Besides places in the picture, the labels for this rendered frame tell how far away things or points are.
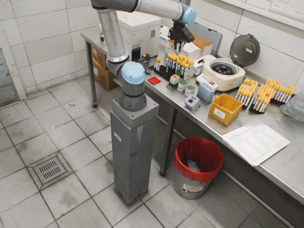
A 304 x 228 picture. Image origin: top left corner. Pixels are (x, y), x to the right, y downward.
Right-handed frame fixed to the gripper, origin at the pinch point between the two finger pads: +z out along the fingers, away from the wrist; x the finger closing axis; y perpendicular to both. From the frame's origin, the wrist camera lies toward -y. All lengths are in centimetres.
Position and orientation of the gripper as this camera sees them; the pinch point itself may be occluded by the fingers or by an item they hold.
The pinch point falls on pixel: (178, 53)
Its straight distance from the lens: 152.6
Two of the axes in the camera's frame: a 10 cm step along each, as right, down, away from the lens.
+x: -7.6, 4.0, -5.2
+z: -0.7, 7.4, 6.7
